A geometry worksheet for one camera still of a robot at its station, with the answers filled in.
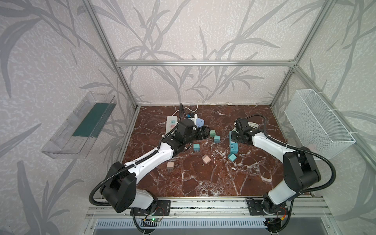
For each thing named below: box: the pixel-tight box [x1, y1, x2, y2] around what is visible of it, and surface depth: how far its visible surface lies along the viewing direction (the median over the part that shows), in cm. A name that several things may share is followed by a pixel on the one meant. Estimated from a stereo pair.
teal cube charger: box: [213, 135, 221, 144], surface depth 101 cm
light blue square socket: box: [195, 117, 205, 128], surface depth 110 cm
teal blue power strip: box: [229, 130, 239, 154], surface depth 95 cm
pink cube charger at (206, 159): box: [201, 154, 212, 165], surface depth 91 cm
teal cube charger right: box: [228, 153, 237, 163], surface depth 91 cm
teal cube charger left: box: [193, 143, 201, 152], surface depth 96 cm
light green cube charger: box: [209, 129, 216, 138], surface depth 104 cm
